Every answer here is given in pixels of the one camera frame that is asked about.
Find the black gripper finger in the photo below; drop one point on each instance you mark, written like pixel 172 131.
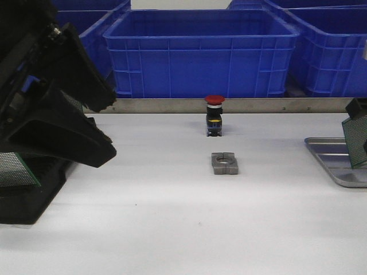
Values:
pixel 76 74
pixel 66 134
pixel 357 108

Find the black slotted board rack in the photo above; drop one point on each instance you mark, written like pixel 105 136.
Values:
pixel 24 205

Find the far right blue bin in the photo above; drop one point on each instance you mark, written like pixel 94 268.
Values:
pixel 284 4

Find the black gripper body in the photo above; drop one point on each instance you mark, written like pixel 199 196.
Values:
pixel 25 26

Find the centre blue plastic bin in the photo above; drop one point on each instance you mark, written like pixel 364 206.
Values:
pixel 194 53

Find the blue plastic bin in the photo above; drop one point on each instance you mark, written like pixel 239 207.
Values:
pixel 90 25
pixel 327 60
pixel 194 53

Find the grey metal clamp block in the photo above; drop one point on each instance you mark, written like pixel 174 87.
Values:
pixel 224 163

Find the red emergency stop button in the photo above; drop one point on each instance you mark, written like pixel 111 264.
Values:
pixel 213 115

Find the left blue plastic bin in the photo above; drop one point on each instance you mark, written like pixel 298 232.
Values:
pixel 90 25

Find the silver metal tray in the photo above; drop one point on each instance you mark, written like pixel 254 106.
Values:
pixel 332 154

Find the right blue plastic bin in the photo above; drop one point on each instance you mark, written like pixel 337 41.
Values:
pixel 327 60

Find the far left blue bin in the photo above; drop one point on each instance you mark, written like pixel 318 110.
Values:
pixel 91 5

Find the rearmost green circuit board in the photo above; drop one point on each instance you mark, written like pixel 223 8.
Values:
pixel 75 103

